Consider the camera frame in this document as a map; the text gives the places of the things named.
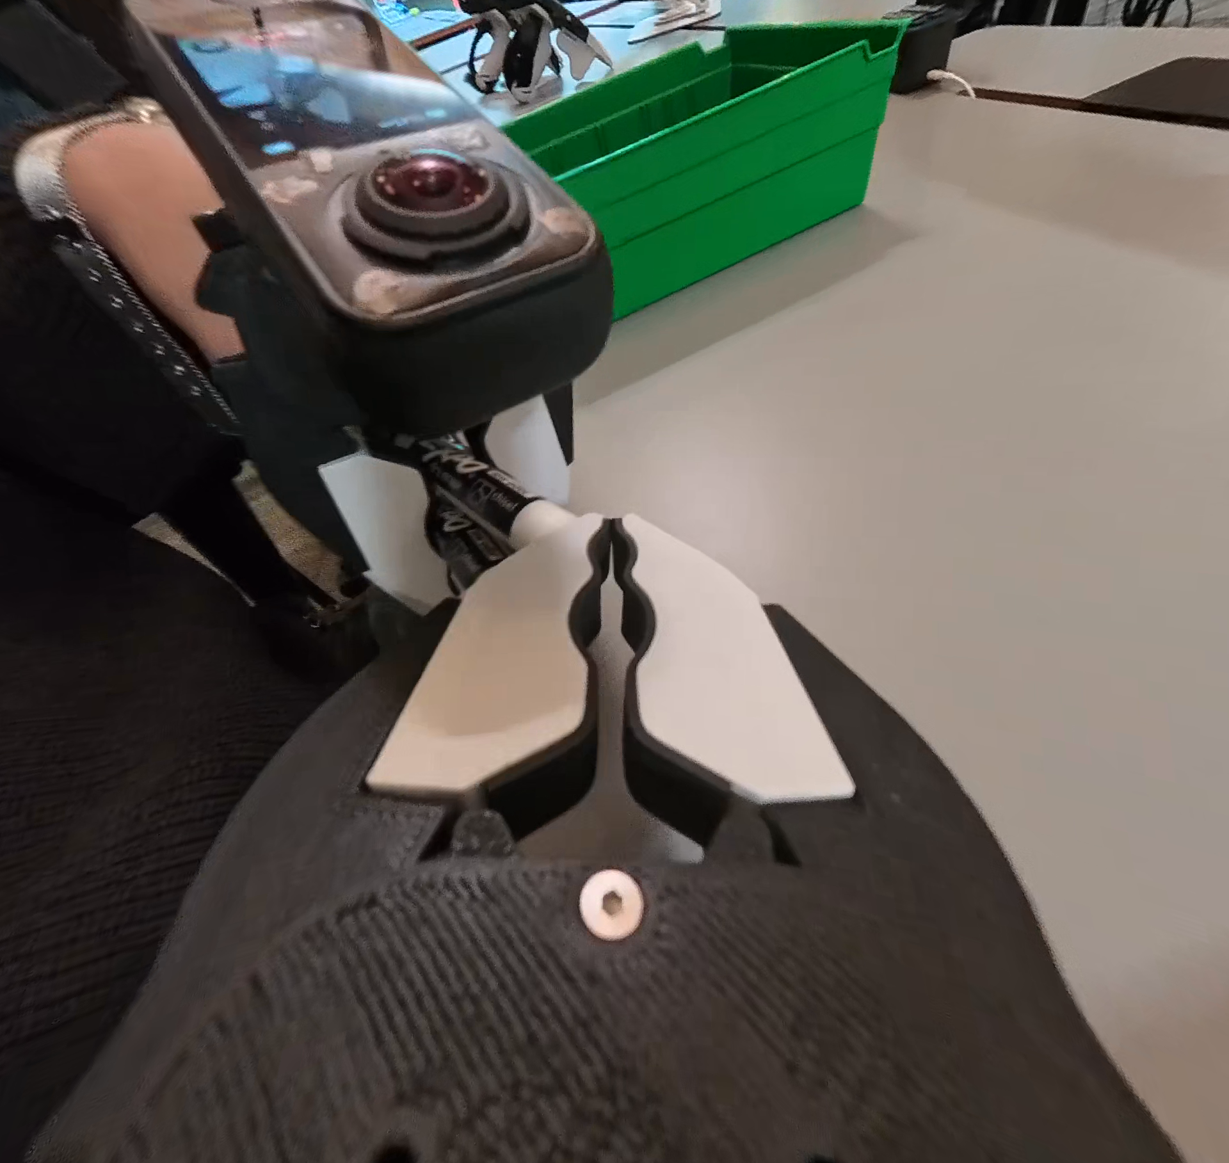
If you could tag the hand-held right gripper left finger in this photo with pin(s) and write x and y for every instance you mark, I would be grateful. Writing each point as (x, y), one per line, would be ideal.
(480, 693)

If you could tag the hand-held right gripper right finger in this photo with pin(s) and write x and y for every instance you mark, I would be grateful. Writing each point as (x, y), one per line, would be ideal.
(730, 702)

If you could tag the beige mesh watch band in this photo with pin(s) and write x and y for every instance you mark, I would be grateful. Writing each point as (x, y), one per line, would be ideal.
(58, 145)

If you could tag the black dry erase marker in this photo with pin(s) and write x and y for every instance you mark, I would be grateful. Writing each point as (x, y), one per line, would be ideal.
(466, 553)
(480, 490)

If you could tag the closed laptop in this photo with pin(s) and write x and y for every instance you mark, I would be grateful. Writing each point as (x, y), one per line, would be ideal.
(1172, 87)

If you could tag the person's left hand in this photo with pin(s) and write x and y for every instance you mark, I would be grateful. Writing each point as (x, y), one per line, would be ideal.
(144, 212)

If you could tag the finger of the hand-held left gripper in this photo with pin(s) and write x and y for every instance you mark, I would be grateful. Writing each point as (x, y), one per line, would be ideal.
(395, 529)
(533, 453)

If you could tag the black and white tool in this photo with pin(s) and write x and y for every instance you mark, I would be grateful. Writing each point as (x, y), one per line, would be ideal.
(519, 49)

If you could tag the green plastic box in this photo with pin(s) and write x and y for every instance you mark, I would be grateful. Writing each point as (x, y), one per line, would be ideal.
(720, 183)

